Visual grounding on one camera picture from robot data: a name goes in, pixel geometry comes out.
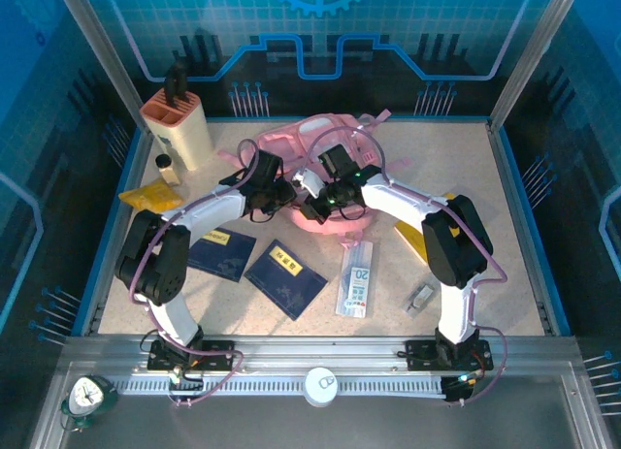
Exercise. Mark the pink student backpack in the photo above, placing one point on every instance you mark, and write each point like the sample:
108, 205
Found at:
279, 146

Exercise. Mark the dark blue notebook yellow label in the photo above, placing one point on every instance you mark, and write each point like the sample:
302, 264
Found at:
286, 284
228, 260

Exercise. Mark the yellow book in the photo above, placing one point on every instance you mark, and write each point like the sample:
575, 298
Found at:
410, 238

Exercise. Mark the small clear plastic box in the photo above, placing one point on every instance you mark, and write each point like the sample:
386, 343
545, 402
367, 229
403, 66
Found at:
419, 298

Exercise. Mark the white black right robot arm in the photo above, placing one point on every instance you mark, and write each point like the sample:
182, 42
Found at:
456, 255

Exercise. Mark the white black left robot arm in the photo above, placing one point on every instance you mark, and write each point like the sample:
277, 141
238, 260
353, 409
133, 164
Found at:
160, 269

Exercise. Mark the yellow snack bag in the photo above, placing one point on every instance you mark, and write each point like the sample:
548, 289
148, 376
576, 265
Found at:
150, 199

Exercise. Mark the small bottle black cap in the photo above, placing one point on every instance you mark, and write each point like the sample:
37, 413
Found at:
169, 172

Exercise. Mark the beige orange knife block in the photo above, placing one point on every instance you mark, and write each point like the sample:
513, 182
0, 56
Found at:
184, 134

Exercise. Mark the green alarm clock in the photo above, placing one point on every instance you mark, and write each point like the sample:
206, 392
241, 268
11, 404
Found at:
87, 395

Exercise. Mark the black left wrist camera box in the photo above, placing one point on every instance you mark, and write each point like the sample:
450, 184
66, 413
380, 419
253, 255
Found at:
267, 165

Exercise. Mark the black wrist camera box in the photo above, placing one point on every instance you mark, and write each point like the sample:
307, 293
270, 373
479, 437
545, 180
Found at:
267, 165
337, 160

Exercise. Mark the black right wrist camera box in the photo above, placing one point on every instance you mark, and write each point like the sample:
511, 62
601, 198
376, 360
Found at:
337, 160

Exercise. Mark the aluminium mounting rail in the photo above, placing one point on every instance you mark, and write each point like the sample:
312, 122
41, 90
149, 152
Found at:
315, 352

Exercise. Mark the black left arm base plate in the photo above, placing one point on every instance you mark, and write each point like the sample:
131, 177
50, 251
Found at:
218, 354

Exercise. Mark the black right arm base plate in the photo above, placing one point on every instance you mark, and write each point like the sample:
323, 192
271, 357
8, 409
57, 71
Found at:
419, 354

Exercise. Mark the aluminium frame post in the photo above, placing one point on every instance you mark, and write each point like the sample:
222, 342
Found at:
108, 61
531, 61

